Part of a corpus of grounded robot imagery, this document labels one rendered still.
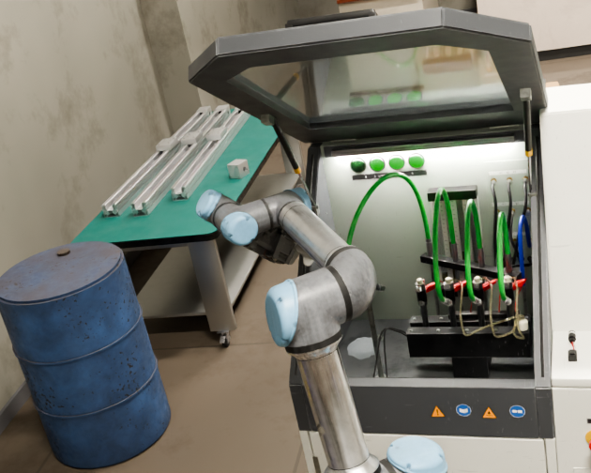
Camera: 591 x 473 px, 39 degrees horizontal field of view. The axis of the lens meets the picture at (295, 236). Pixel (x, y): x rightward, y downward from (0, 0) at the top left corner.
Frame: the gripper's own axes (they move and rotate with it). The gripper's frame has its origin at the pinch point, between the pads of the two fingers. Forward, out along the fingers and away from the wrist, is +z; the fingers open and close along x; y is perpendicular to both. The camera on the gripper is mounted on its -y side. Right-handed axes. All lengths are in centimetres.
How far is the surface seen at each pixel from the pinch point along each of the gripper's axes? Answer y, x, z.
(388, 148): -41.1, -13.3, 19.6
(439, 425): 30, 14, 47
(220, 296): -4, -203, 85
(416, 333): 7.4, -0.5, 41.8
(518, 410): 20, 32, 54
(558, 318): -8, 30, 61
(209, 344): 20, -222, 99
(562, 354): 2, 37, 58
